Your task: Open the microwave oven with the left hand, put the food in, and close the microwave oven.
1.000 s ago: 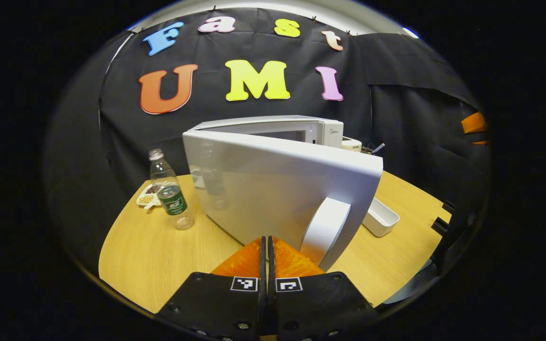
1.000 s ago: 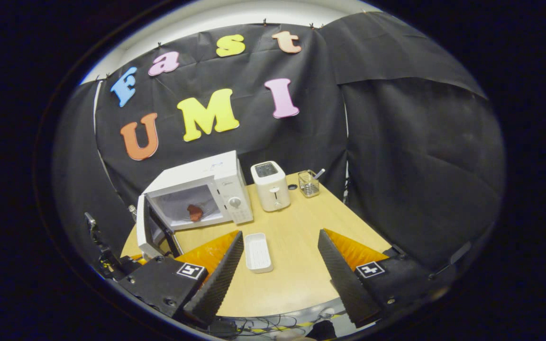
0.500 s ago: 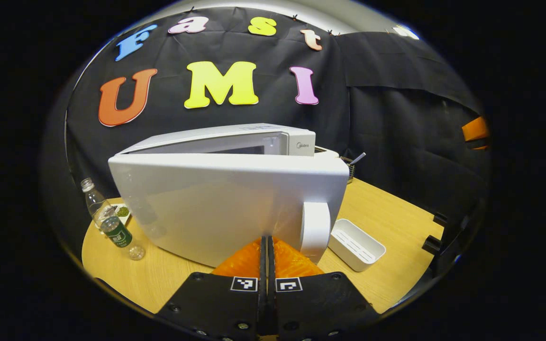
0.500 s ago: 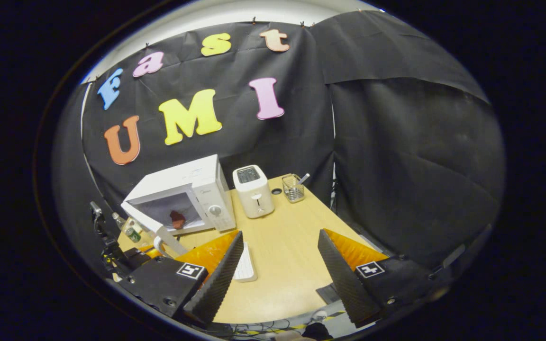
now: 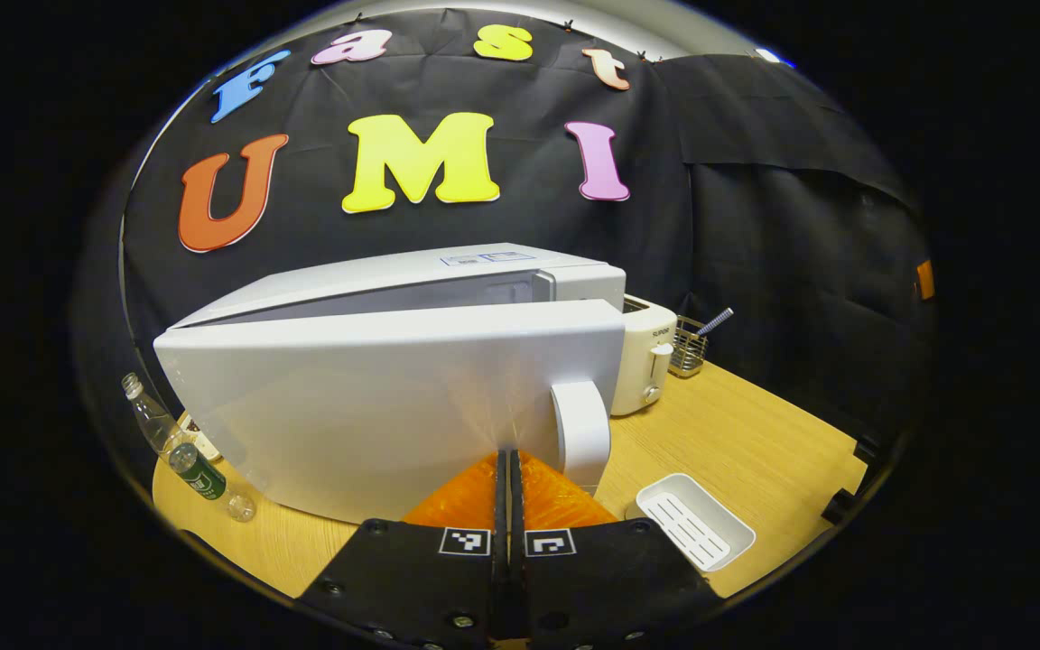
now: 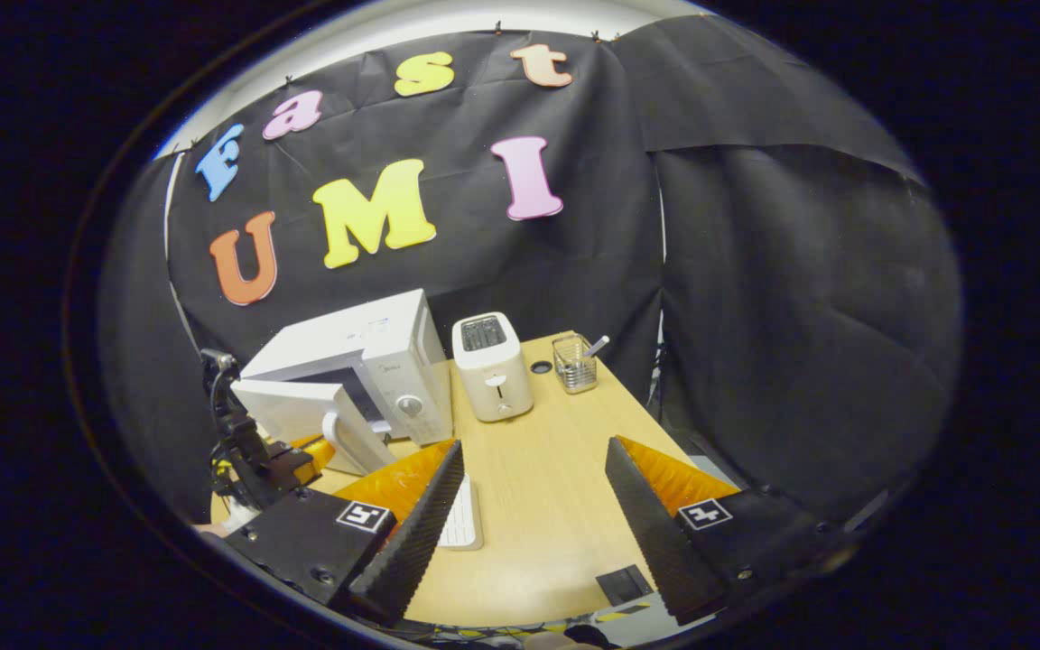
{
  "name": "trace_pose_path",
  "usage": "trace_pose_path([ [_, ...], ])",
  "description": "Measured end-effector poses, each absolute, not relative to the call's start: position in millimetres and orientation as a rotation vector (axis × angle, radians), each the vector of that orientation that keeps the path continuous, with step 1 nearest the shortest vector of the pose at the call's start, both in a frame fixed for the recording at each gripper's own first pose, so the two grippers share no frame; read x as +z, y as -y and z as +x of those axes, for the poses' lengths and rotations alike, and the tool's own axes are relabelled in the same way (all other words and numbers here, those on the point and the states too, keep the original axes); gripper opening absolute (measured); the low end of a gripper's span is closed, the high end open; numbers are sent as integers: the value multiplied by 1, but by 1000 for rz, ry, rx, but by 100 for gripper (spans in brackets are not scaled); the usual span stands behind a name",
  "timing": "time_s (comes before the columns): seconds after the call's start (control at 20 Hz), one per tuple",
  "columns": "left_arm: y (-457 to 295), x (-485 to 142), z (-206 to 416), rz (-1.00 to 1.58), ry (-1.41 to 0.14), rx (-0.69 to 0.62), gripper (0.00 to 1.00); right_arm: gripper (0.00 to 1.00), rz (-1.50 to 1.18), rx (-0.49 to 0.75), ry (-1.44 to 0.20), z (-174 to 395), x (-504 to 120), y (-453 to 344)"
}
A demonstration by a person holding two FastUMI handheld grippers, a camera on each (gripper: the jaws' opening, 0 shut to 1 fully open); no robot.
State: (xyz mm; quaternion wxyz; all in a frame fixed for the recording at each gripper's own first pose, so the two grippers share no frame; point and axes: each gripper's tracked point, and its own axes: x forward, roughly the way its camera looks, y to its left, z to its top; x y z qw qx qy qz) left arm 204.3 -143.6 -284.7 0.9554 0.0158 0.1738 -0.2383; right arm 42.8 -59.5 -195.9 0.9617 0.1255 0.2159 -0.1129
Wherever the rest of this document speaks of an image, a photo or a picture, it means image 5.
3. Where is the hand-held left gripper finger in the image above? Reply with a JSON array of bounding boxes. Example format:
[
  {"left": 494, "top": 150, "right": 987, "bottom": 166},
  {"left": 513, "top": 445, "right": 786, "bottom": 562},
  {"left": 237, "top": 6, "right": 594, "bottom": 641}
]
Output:
[
  {"left": 297, "top": 449, "right": 510, "bottom": 650},
  {"left": 509, "top": 449, "right": 724, "bottom": 650}
]

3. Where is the white microwave oven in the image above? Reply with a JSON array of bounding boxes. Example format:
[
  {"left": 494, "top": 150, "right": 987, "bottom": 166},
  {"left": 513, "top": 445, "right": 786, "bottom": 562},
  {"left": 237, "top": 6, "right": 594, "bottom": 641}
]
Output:
[{"left": 153, "top": 242, "right": 627, "bottom": 526}]

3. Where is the white rectangular tray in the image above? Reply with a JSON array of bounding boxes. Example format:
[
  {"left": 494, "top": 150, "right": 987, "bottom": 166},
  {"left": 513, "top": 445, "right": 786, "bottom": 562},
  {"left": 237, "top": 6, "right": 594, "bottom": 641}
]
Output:
[{"left": 626, "top": 472, "right": 757, "bottom": 573}]

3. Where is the white toaster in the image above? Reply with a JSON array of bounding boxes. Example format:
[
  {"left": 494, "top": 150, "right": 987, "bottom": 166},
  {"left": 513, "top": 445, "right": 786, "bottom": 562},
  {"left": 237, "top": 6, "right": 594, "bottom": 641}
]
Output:
[{"left": 610, "top": 294, "right": 679, "bottom": 417}]

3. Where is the small white snack plate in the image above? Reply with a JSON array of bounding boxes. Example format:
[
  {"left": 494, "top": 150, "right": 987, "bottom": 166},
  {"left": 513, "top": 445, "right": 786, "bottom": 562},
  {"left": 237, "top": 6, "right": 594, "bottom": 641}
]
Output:
[{"left": 175, "top": 411, "right": 223, "bottom": 463}]

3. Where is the clear plastic water bottle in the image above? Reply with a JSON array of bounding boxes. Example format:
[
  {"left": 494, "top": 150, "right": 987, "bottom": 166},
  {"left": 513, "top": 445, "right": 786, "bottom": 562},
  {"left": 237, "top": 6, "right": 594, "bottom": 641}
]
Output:
[{"left": 120, "top": 372, "right": 257, "bottom": 524}]

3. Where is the wire utensil holder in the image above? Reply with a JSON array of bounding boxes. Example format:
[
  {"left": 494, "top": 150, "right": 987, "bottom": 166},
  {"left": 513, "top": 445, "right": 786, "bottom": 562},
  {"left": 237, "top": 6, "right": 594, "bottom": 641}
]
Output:
[{"left": 669, "top": 315, "right": 709, "bottom": 378}]

